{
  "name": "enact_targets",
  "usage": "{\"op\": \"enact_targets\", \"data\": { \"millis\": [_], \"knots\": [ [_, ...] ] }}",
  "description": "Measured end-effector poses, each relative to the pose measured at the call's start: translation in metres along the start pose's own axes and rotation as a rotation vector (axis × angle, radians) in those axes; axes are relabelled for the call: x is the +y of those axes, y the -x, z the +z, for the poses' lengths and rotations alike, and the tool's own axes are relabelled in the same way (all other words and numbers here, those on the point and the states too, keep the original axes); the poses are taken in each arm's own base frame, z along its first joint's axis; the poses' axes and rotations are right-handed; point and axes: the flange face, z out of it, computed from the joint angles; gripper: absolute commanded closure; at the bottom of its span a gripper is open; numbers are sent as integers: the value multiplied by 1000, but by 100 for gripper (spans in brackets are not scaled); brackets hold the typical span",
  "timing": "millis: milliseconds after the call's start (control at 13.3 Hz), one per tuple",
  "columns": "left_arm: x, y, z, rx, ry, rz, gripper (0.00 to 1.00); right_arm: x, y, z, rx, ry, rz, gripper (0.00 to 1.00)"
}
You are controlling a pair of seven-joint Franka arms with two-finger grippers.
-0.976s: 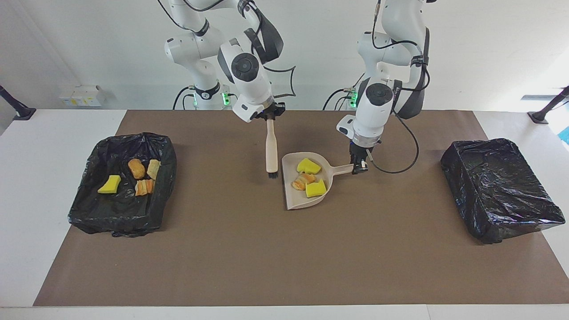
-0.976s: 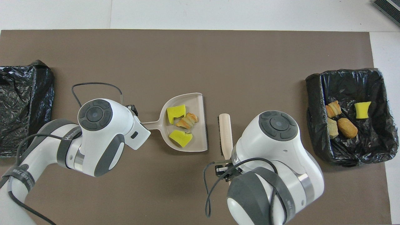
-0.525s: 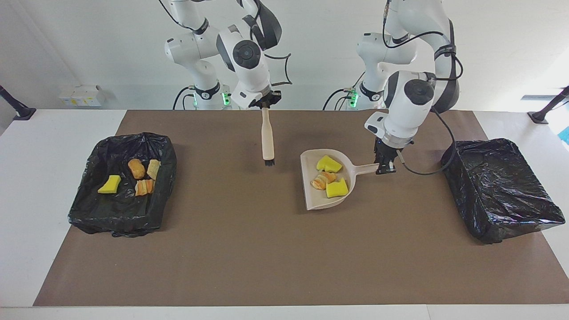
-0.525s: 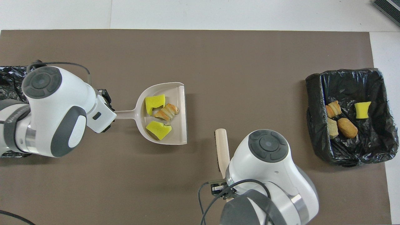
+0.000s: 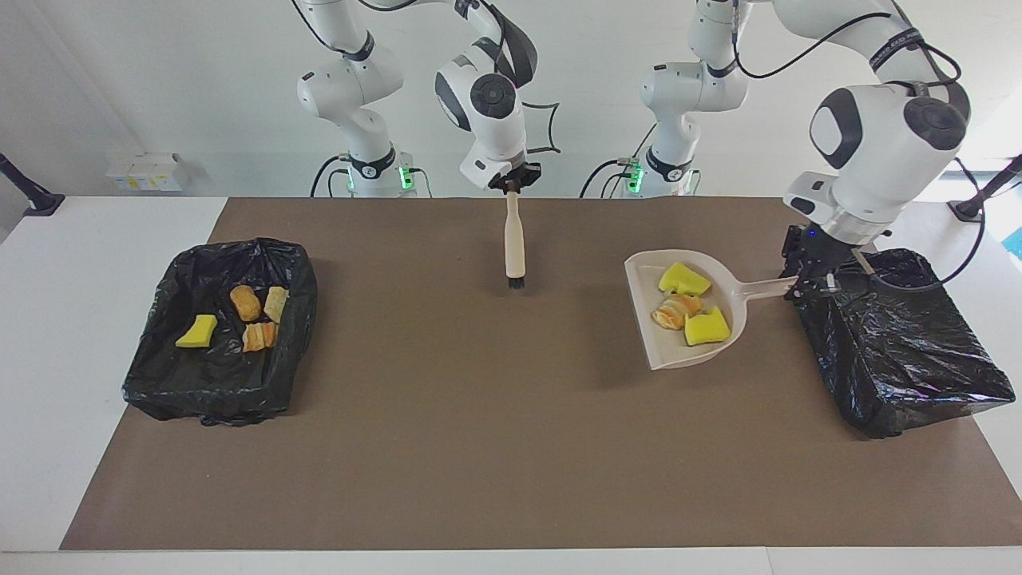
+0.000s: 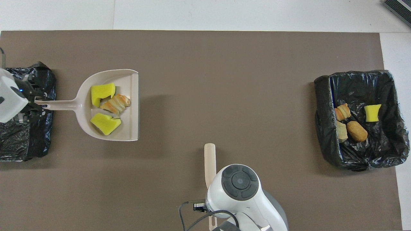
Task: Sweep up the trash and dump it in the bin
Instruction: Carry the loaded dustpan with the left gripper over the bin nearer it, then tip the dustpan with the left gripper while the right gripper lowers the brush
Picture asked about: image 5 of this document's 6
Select black bag lined bin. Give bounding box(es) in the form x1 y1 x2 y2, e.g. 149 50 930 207
121 236 319 427
790 248 1017 440

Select brown bread roll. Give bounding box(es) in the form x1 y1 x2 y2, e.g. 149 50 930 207
230 285 264 323

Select yellow sponge piece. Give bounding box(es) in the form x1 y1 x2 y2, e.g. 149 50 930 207
684 306 732 347
175 314 218 350
658 262 712 297

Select beige plastic dustpan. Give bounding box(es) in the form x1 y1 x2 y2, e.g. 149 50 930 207
624 249 802 371

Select orange striped croissant piece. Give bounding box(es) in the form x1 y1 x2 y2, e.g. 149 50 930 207
651 293 705 331

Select brown table mat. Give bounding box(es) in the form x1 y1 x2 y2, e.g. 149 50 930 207
60 197 1022 552

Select white power strip boxes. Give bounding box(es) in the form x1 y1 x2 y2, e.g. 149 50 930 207
105 153 192 192

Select beige brush with black bristles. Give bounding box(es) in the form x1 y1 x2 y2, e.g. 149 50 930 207
503 190 528 290

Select black camera stand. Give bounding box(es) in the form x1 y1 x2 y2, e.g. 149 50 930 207
947 154 1022 224
0 152 66 218

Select black right base cable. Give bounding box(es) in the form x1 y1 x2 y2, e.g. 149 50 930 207
310 154 354 199

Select black base cable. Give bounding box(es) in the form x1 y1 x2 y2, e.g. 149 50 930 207
310 154 354 199
579 120 657 199

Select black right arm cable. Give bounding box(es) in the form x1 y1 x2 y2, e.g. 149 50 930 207
291 0 561 154

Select black left base cable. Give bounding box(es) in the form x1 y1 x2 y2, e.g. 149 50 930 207
579 120 657 199

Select orange striped bread slice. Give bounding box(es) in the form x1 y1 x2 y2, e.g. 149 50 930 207
242 321 279 353

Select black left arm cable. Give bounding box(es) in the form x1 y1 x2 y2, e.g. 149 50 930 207
731 0 987 292

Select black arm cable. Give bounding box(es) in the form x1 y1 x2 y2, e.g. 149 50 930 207
291 0 561 154
731 0 987 292

